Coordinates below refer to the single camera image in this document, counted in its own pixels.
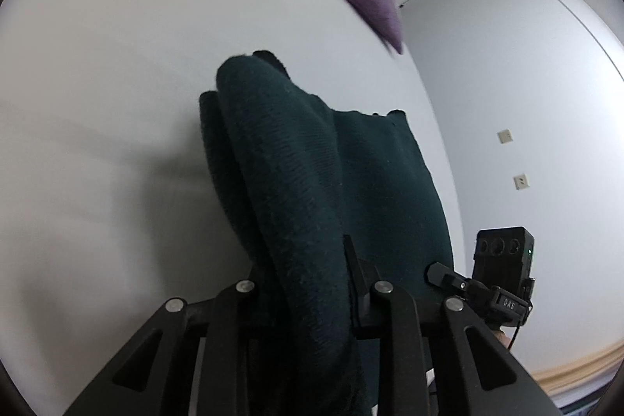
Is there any dark green knit sweater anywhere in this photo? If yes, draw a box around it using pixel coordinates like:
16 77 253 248
198 48 453 416

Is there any person's right hand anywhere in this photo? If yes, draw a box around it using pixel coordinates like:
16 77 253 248
493 329 511 349

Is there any white bed mattress sheet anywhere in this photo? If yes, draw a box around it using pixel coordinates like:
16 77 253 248
1 0 466 415

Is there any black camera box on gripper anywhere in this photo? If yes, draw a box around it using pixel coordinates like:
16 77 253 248
472 226 535 301

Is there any lower beige wall socket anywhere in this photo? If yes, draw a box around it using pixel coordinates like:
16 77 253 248
513 174 529 190

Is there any beige wall socket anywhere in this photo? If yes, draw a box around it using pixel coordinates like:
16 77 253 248
497 129 513 143
513 174 529 190

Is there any upper beige wall socket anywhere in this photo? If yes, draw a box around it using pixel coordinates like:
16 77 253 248
497 129 513 143

